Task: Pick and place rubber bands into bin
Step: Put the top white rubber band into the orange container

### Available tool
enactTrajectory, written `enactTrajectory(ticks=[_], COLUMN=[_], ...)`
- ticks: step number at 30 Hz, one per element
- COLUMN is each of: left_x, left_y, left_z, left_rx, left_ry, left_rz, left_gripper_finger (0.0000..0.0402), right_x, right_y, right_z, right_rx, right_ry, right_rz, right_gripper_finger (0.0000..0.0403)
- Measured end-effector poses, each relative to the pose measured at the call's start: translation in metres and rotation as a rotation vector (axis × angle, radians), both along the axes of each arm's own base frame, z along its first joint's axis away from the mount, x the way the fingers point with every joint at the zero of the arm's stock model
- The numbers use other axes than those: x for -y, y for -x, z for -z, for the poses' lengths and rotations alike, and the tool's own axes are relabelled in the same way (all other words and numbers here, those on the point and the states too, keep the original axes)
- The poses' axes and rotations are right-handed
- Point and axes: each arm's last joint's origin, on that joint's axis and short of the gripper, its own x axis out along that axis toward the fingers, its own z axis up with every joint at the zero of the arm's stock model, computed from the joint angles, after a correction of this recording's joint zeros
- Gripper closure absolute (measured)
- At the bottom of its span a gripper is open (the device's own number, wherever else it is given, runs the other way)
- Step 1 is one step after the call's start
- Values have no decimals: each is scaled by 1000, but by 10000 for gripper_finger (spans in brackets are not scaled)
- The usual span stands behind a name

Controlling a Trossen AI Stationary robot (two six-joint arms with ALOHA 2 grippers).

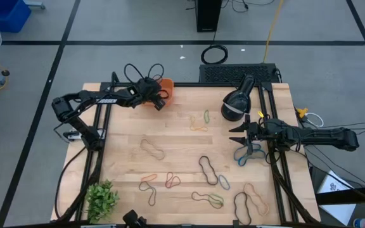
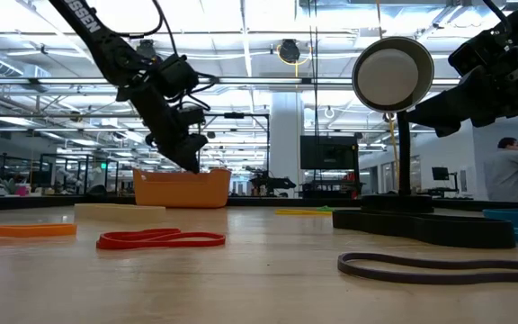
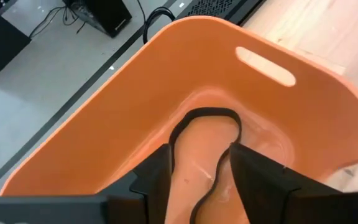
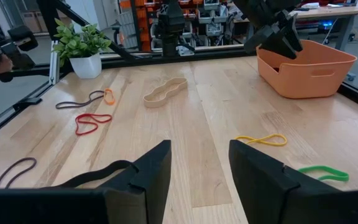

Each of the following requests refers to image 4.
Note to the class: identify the black caster wheel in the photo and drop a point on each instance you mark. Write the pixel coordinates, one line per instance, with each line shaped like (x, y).
(350, 77)

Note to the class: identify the thin dark brown rubber band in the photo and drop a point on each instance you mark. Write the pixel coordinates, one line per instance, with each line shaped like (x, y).
(73, 105)

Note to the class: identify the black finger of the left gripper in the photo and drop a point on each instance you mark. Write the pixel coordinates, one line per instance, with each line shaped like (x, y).
(294, 34)
(280, 46)

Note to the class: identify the storage rack with orange bins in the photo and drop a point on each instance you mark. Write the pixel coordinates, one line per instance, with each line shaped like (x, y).
(141, 28)

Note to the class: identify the green rubber band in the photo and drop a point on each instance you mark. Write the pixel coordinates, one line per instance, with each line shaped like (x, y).
(322, 167)

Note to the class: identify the silver aluminium profile post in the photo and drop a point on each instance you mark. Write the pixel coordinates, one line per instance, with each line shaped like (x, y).
(54, 65)

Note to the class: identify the green plant in white pot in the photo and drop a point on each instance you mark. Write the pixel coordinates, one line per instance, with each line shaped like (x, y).
(87, 67)

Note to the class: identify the wide beige rubber band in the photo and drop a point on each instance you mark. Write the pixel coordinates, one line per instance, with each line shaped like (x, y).
(150, 102)

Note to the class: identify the yellow rubber band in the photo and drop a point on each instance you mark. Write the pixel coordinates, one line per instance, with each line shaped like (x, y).
(275, 144)

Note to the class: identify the black frame bracket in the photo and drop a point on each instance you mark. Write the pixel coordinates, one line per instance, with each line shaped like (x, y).
(26, 101)

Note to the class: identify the red rubber band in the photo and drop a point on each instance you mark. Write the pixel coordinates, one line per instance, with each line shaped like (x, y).
(92, 114)

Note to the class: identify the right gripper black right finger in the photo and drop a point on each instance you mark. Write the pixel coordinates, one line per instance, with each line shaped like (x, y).
(253, 180)

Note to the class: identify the small orange rubber band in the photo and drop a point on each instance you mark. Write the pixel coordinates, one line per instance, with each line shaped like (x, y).
(104, 93)

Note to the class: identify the dark purple rubber band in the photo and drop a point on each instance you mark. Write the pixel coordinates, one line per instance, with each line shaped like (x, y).
(23, 158)

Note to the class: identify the computer with blue light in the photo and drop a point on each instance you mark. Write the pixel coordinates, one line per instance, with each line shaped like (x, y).
(325, 25)

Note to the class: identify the wooden desk with grey legs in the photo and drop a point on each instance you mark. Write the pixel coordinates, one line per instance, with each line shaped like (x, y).
(328, 12)

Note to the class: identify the brown cardboard box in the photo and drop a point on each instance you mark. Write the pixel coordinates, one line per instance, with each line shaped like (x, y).
(34, 21)

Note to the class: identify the orange plastic bin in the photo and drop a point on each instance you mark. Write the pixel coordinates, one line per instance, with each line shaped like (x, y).
(306, 84)

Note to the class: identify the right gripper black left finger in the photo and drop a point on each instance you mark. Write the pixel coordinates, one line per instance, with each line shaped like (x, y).
(148, 174)

